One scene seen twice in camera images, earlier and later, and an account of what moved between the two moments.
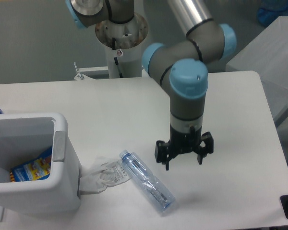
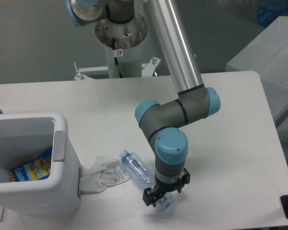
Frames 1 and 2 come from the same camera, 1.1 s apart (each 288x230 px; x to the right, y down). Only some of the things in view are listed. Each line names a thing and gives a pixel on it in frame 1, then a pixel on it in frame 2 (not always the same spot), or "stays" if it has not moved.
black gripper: [182, 142] to [150, 196]
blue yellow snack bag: [38, 168] stays
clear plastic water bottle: [163, 199] stays
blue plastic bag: [270, 10] stays
